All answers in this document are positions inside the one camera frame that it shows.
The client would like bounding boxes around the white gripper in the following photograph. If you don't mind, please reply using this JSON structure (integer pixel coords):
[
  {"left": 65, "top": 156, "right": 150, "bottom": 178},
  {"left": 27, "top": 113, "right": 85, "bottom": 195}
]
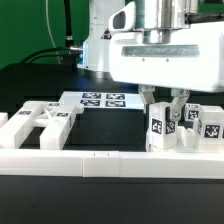
[{"left": 109, "top": 22, "right": 224, "bottom": 122}]

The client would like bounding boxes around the white chair seat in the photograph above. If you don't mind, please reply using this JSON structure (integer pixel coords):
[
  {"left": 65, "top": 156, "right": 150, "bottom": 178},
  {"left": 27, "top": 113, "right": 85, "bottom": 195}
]
[{"left": 146, "top": 126, "right": 224, "bottom": 153}]

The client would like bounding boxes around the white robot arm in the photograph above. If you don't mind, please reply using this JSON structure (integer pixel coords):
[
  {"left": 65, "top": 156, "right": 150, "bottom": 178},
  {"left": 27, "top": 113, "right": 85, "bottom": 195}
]
[{"left": 79, "top": 0, "right": 224, "bottom": 121}]

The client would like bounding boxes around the white marker sheet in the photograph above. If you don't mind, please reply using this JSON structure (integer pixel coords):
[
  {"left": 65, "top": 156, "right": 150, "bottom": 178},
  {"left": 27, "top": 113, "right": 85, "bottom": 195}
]
[{"left": 59, "top": 91, "right": 144, "bottom": 110}]

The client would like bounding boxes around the white U-shaped fence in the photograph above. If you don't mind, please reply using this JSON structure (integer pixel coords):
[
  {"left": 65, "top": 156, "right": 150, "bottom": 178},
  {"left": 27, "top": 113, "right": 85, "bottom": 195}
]
[{"left": 0, "top": 126, "right": 224, "bottom": 178}]

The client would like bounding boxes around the white part at left edge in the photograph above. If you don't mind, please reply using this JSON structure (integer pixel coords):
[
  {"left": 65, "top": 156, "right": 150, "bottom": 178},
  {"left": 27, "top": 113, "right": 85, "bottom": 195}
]
[{"left": 0, "top": 112, "right": 8, "bottom": 128}]

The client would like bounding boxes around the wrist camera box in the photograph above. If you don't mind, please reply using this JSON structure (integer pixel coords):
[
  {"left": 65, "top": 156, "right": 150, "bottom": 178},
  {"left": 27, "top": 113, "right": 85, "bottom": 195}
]
[{"left": 109, "top": 1, "right": 141, "bottom": 33}]

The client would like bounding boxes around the black cable bundle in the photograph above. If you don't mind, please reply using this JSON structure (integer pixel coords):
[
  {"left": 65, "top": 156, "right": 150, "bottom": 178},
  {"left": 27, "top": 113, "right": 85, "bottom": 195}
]
[{"left": 20, "top": 0, "right": 84, "bottom": 65}]

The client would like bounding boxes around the white chair back frame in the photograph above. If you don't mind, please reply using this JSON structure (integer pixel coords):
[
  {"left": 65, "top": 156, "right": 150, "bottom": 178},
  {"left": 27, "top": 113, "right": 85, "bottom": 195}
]
[{"left": 0, "top": 101, "right": 84, "bottom": 150}]

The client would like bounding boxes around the thin white cable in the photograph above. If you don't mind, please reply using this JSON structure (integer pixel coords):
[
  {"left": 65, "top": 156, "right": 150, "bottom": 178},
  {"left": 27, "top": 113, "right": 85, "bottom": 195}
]
[{"left": 45, "top": 0, "right": 63, "bottom": 64}]

